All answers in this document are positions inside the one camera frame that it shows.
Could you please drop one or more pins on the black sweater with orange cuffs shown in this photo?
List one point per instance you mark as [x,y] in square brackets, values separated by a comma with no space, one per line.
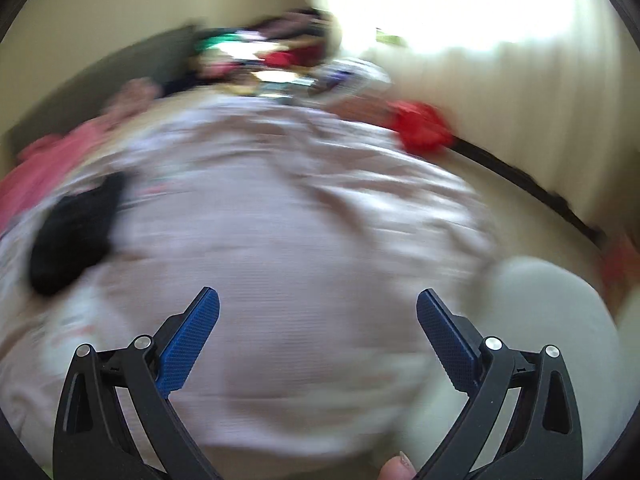
[75,235]

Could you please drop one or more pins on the lilac strawberry printed quilt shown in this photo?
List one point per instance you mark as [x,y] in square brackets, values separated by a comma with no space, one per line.
[280,240]

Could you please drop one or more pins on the pink fluffy garment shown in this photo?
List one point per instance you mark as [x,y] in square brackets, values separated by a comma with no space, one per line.
[135,95]

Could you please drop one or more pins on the grey padded headboard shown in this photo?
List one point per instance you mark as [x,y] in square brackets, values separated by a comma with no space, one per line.
[100,85]

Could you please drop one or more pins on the person's right hand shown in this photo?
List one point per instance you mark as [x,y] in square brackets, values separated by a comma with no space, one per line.
[397,467]

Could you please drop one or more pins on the red plastic bag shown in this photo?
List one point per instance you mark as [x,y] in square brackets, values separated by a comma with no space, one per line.
[420,125]

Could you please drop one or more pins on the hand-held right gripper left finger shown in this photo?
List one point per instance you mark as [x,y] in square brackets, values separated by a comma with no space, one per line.
[192,345]

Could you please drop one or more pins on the cream curtain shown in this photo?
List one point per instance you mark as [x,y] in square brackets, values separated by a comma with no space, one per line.
[500,75]

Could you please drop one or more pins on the pink blanket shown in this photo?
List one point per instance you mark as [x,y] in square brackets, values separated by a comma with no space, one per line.
[55,165]

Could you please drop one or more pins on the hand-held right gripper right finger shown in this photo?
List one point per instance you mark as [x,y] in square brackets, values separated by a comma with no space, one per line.
[445,340]

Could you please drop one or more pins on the white plastic bag of clothes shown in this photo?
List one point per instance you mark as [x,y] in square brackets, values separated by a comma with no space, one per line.
[350,80]

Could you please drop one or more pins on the pile of folded clothes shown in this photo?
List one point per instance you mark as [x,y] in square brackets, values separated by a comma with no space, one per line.
[265,45]

